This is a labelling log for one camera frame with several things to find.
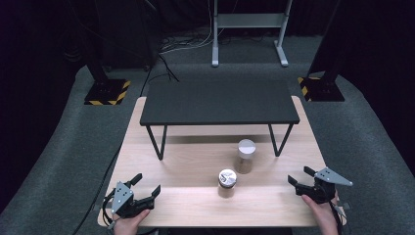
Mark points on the spice jar with silver lid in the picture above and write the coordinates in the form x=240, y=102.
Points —
x=227, y=178

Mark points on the black stand with striped base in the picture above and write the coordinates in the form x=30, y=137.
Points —
x=321, y=88
x=106, y=93

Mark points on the person's left hand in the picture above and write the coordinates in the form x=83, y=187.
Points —
x=129, y=225

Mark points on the grey metal stand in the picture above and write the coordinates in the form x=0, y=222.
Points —
x=248, y=20

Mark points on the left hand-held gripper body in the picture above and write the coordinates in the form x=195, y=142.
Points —
x=122, y=197

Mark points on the person's right hand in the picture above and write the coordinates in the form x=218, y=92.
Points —
x=323, y=213

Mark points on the grey tape strip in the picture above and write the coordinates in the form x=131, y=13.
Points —
x=98, y=207
x=345, y=205

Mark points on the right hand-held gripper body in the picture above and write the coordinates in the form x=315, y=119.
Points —
x=326, y=178

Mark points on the spice jar with white lid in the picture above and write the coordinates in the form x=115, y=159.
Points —
x=246, y=148

